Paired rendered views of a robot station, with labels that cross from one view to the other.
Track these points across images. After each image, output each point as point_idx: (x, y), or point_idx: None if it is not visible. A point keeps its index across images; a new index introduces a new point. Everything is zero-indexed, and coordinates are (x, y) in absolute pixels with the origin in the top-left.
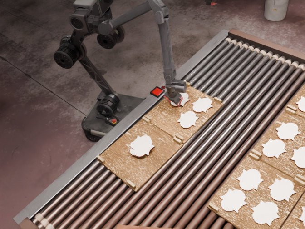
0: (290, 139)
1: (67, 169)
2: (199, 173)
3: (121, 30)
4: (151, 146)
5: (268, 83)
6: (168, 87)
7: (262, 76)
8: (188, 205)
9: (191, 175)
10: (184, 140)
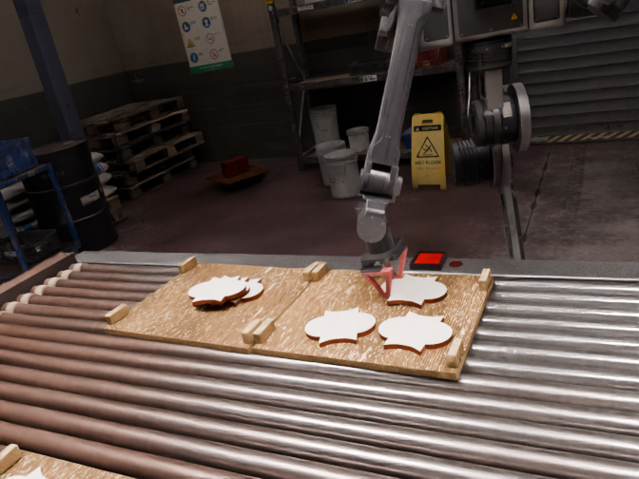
0: None
1: (175, 253)
2: (147, 410)
3: (519, 111)
4: (217, 297)
5: None
6: (356, 206)
7: None
8: (48, 424)
9: (148, 401)
10: (262, 344)
